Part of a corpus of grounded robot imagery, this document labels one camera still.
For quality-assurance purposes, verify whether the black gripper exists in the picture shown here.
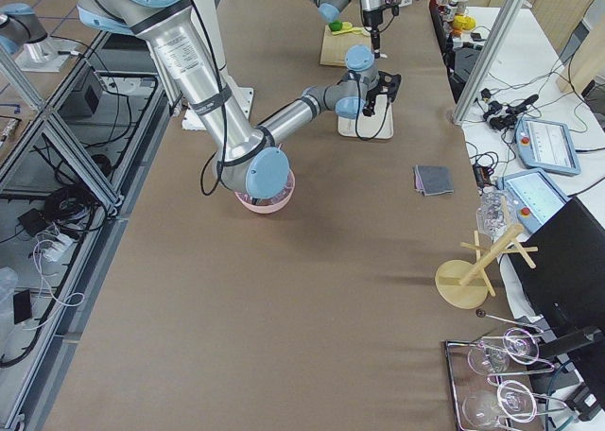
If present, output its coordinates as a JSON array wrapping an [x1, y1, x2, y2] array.
[[362, 9, 383, 48], [362, 71, 402, 117]]

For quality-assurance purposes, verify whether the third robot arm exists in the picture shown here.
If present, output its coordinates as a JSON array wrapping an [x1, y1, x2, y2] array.
[[1, 3, 77, 73]]

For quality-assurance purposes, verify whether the large pink ice bowl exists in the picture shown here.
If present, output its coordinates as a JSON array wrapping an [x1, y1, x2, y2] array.
[[234, 170, 296, 215]]

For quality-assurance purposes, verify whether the yellow plastic knife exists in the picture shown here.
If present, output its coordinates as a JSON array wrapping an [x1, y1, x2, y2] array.
[[331, 26, 365, 36]]

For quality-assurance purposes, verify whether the green lime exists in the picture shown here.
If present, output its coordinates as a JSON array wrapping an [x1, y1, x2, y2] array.
[[328, 20, 343, 32]]

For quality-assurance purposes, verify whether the white rabbit tray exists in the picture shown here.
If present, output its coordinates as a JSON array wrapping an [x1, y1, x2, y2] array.
[[337, 95, 394, 140]]

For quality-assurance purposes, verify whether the bamboo cutting board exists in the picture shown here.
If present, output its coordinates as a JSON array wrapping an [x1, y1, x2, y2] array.
[[320, 26, 372, 67]]

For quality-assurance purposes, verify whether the purple folded cloth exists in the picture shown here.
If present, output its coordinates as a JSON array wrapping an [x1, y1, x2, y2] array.
[[413, 165, 424, 194]]

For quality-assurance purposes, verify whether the grey folded cloth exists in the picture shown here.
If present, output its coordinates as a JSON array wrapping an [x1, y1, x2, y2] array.
[[417, 165, 454, 196]]

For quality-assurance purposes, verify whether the far teach pendant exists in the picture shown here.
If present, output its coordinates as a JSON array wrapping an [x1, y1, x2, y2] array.
[[515, 117, 581, 176]]

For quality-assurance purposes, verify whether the teach pendant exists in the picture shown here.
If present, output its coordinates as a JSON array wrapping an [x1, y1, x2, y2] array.
[[515, 117, 581, 176], [496, 168, 570, 233]]

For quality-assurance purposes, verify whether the clear plastic bottle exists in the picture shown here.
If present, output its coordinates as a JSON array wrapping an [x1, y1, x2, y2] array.
[[476, 189, 518, 241]]

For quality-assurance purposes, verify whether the near teach pendant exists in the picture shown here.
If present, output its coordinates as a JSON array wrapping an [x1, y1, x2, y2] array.
[[496, 168, 570, 233]]

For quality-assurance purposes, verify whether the wooden mug tree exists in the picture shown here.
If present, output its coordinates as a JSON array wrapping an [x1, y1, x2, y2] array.
[[435, 221, 538, 309]]

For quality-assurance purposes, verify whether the black monitor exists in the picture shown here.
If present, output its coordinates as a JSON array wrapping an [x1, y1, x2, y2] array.
[[510, 198, 604, 336]]

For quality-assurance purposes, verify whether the upper wine glass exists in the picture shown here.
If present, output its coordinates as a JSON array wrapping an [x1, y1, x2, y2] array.
[[467, 327, 539, 375]]

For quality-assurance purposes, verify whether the wine glass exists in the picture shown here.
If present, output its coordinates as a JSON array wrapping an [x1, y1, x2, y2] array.
[[462, 380, 537, 430], [467, 327, 539, 375]]

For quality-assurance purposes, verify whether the metal glass rack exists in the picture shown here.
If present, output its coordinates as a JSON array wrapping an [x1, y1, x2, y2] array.
[[446, 308, 577, 430]]

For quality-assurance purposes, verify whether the lower wine glass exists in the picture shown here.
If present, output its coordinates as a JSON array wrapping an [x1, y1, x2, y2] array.
[[462, 380, 537, 430]]

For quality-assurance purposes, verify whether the aluminium frame post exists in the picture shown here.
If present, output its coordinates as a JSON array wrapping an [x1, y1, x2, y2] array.
[[452, 0, 526, 126]]

